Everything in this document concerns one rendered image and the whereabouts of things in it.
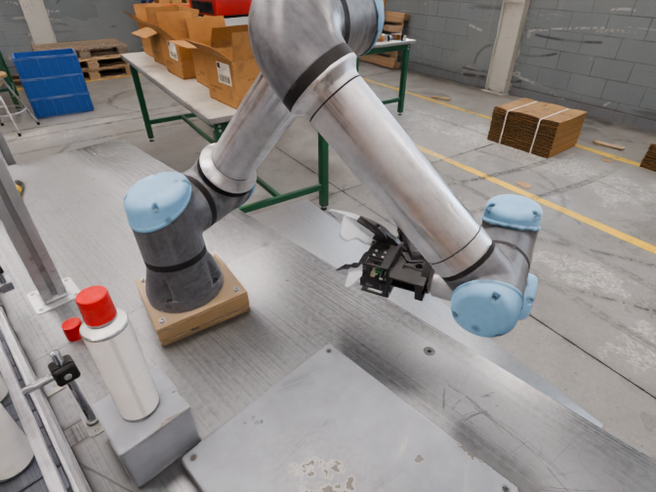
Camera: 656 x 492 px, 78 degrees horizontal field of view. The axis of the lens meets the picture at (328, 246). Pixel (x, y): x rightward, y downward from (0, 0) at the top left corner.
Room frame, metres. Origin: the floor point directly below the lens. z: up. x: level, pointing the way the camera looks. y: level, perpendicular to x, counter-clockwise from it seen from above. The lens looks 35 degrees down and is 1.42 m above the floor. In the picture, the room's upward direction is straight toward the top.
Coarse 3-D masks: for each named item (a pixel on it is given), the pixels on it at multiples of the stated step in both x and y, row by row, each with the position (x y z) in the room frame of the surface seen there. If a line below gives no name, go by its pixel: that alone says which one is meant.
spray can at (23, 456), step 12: (0, 408) 0.29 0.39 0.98; (0, 420) 0.28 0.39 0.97; (12, 420) 0.29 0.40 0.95; (0, 432) 0.27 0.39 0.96; (12, 432) 0.28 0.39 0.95; (0, 444) 0.26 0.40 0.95; (12, 444) 0.27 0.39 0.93; (24, 444) 0.28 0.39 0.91; (0, 456) 0.26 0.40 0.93; (12, 456) 0.27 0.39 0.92; (24, 456) 0.27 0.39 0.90; (0, 468) 0.25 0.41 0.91; (12, 468) 0.26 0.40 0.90; (24, 468) 0.27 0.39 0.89; (0, 480) 0.25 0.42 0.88
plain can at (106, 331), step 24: (96, 288) 0.34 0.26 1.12; (96, 312) 0.32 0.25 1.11; (120, 312) 0.35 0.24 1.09; (96, 336) 0.31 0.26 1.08; (120, 336) 0.32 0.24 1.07; (96, 360) 0.31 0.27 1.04; (120, 360) 0.31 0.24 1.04; (144, 360) 0.34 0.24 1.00; (120, 384) 0.31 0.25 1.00; (144, 384) 0.33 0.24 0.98; (120, 408) 0.31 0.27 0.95; (144, 408) 0.32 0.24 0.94
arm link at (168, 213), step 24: (144, 192) 0.62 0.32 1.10; (168, 192) 0.62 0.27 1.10; (192, 192) 0.66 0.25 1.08; (144, 216) 0.58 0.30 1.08; (168, 216) 0.59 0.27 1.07; (192, 216) 0.62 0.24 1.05; (216, 216) 0.68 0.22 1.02; (144, 240) 0.58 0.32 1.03; (168, 240) 0.58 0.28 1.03; (192, 240) 0.61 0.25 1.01; (168, 264) 0.58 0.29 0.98
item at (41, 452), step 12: (0, 348) 0.40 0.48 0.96; (0, 360) 0.38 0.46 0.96; (12, 372) 0.36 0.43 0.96; (12, 384) 0.34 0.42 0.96; (12, 396) 0.32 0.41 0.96; (24, 396) 0.33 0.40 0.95; (24, 408) 0.30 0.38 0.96; (24, 420) 0.29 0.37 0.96; (36, 432) 0.27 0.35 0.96; (36, 444) 0.26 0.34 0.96; (36, 456) 0.24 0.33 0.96; (48, 456) 0.24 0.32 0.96; (48, 468) 0.23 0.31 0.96; (48, 480) 0.22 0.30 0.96; (60, 480) 0.22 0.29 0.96
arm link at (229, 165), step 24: (360, 0) 0.58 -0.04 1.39; (360, 24) 0.57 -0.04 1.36; (360, 48) 0.60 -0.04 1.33; (264, 96) 0.63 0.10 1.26; (240, 120) 0.66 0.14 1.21; (264, 120) 0.64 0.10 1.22; (288, 120) 0.65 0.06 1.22; (216, 144) 0.72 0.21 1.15; (240, 144) 0.66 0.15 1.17; (264, 144) 0.66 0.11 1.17; (192, 168) 0.73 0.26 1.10; (216, 168) 0.69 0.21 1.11; (240, 168) 0.68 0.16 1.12; (216, 192) 0.69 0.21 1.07; (240, 192) 0.70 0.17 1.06
